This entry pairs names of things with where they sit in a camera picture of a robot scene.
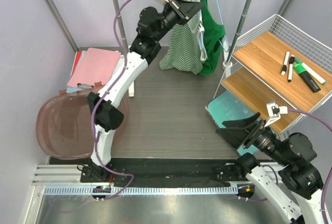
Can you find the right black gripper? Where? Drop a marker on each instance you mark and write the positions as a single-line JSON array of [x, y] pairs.
[[236, 132]]

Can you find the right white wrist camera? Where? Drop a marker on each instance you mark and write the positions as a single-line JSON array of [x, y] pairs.
[[274, 113]]

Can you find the small white black marker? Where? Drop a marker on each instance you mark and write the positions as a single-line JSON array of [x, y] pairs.
[[290, 72]]

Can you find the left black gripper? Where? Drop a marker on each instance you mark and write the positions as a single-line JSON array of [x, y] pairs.
[[187, 10]]

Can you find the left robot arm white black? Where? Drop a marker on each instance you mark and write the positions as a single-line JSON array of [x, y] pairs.
[[106, 118]]

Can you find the stack of papers folders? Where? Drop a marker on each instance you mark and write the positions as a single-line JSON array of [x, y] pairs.
[[77, 89]]

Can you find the green white striped tank top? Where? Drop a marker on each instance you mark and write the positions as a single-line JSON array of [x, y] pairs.
[[186, 51]]

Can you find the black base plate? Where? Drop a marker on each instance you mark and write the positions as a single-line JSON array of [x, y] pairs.
[[165, 173]]

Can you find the white wire wooden shelf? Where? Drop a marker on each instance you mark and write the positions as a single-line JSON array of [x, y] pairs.
[[253, 73]]

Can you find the teal cutting mat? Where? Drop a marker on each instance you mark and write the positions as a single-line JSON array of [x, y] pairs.
[[228, 107]]

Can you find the white green capped marker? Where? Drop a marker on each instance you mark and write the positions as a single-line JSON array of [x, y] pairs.
[[314, 74]]

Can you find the white slotted cable duct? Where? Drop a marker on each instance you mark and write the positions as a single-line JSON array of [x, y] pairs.
[[95, 190]]

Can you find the green black highlighter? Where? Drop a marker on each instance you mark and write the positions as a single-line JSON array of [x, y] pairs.
[[307, 78]]

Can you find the brown translucent plastic basin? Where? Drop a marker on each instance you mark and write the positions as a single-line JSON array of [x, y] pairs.
[[63, 126]]

